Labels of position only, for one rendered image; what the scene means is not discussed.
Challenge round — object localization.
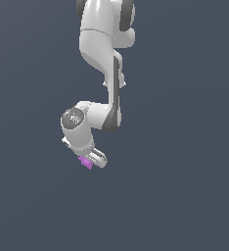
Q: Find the small purple block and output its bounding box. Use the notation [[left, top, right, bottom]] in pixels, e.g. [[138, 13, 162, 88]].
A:
[[77, 155, 94, 171]]

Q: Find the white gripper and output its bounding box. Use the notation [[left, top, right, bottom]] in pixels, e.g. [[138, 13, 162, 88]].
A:
[[61, 136, 108, 169]]

